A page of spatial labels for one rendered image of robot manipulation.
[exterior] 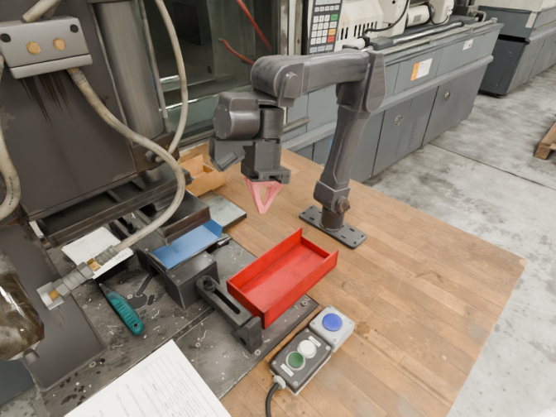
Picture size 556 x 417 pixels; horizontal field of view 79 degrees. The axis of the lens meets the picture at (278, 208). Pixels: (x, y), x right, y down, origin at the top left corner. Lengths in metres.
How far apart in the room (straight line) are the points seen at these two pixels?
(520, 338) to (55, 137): 2.06
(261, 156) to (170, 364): 0.43
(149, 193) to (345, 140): 0.44
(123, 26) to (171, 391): 0.60
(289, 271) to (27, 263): 0.52
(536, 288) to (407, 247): 1.55
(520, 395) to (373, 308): 1.24
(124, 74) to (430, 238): 0.82
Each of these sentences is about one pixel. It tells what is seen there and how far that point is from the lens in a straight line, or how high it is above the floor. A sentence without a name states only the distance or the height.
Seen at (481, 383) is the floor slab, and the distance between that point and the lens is 1.91.
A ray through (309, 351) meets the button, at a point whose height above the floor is 0.94.
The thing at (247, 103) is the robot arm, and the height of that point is 1.33.
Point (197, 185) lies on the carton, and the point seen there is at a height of 0.95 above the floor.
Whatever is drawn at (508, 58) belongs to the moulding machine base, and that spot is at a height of 0.48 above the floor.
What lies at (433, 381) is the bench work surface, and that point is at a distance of 0.75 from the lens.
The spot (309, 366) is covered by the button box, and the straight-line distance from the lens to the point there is 0.68.
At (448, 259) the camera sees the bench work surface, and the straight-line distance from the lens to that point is 0.98.
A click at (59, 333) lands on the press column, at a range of 0.72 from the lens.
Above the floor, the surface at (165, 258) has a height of 0.99.
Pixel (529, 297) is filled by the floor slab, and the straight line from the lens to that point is 2.37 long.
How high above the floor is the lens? 1.53
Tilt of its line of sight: 38 degrees down
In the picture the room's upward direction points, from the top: straight up
